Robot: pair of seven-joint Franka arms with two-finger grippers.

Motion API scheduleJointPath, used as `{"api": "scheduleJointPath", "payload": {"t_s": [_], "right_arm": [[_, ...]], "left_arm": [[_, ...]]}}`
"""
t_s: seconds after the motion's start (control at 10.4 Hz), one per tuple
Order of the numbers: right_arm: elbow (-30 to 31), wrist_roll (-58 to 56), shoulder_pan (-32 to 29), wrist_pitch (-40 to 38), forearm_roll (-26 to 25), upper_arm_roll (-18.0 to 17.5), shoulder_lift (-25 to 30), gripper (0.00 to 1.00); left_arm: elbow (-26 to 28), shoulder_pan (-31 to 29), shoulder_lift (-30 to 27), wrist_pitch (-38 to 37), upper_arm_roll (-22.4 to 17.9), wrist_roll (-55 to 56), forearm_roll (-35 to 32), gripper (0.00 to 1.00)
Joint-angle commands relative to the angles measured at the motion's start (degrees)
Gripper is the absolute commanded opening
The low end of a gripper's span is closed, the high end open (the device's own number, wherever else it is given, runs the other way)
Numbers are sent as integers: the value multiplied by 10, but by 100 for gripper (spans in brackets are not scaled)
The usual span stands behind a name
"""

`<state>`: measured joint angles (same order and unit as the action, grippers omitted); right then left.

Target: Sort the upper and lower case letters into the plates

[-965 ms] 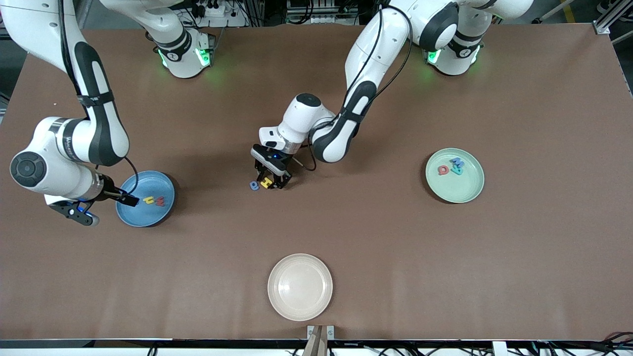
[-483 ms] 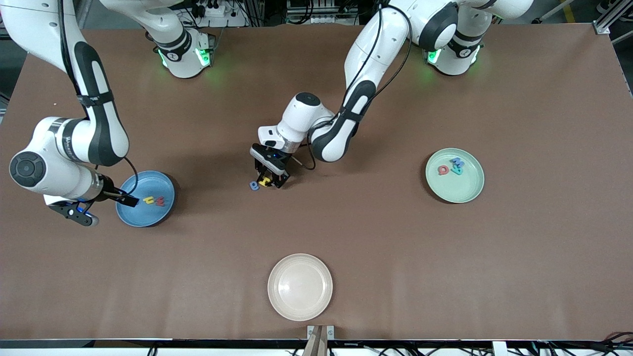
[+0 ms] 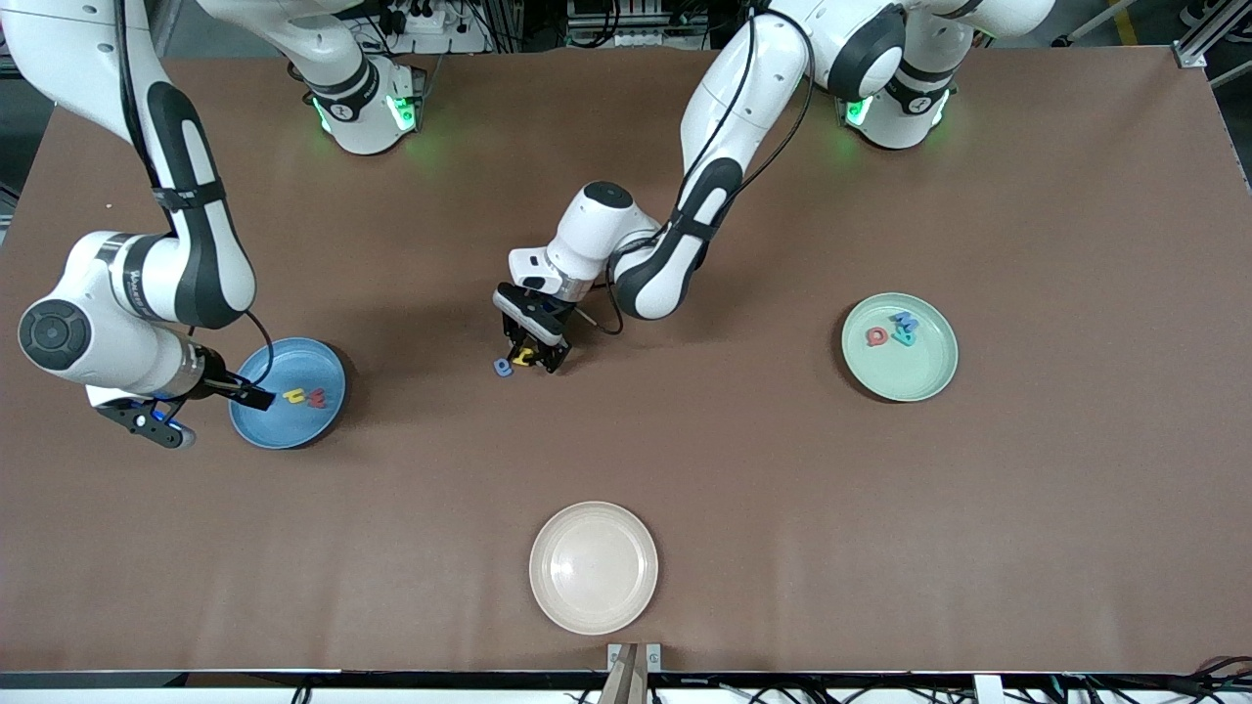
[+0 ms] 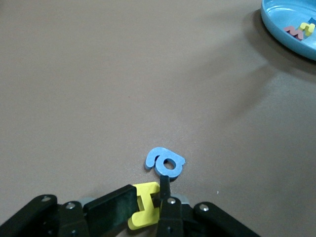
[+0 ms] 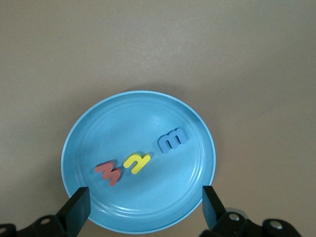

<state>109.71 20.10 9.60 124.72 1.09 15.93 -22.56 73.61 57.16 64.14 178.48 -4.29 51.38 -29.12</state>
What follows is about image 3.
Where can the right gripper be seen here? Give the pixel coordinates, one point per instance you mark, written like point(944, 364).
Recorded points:
point(232, 387)

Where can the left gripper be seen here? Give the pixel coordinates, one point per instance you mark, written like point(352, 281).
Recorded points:
point(550, 352)

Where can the red foam letter W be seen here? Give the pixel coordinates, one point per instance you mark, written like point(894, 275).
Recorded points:
point(318, 398)

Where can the red foam letter Q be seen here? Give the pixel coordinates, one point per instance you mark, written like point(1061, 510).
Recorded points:
point(870, 337)

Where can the blue foam letter M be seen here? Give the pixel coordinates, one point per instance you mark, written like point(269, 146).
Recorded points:
point(905, 321)

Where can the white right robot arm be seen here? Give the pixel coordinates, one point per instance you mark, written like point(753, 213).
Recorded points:
point(59, 59)

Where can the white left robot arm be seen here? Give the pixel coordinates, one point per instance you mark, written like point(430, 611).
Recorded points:
point(597, 230)

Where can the blue foam letter a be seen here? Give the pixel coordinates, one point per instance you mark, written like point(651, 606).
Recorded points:
point(503, 369)

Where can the blue plate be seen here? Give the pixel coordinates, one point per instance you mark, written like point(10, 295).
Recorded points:
point(293, 430)

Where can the beige plate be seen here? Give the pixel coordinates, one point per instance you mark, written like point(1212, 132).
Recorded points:
point(594, 567)

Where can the white socket strip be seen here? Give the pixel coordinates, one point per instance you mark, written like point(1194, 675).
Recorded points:
point(626, 39)

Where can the white power strip with plugs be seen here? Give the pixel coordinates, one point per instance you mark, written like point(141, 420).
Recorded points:
point(430, 41)

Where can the pale green plate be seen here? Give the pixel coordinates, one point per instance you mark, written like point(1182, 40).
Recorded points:
point(910, 376)

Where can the brown table cover sheet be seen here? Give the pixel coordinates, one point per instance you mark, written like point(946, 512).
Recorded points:
point(880, 538)

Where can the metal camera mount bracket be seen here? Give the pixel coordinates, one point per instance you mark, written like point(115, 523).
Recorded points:
point(634, 660)

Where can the aluminium frame profile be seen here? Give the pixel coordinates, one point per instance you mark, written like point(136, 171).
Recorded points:
point(1198, 44)

